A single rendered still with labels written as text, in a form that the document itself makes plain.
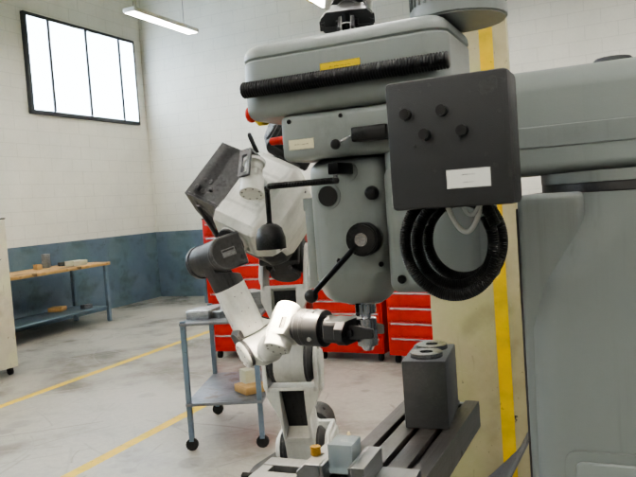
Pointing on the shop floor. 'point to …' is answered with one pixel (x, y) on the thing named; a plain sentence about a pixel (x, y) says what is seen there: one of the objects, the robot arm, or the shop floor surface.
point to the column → (580, 323)
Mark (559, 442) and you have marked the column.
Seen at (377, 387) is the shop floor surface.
